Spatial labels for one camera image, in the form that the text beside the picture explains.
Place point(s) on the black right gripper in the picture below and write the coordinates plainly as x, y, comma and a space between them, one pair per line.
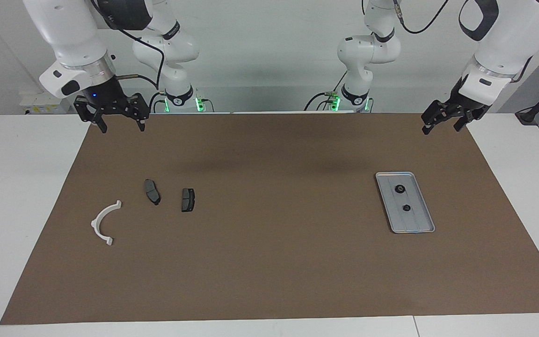
105, 96

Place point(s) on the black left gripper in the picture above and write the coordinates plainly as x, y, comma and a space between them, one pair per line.
463, 104

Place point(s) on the large black bearing gear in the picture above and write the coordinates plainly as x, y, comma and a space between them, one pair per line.
399, 188

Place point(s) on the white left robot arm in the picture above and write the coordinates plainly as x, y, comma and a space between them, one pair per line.
503, 42

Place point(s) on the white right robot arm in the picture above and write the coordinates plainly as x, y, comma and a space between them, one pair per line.
68, 28

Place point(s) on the silver metal tray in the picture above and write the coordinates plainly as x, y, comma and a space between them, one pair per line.
412, 224

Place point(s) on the curved dark brake pad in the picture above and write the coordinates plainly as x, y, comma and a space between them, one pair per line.
152, 191

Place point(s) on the rectangular dark brake pad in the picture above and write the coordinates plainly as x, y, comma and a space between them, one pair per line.
187, 200

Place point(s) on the brown table mat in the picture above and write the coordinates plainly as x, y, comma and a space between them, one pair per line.
274, 262

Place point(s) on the white electrical wall box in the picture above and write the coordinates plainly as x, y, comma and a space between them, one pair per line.
45, 104

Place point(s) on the white semicircular bracket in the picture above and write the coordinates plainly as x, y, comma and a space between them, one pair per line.
95, 223

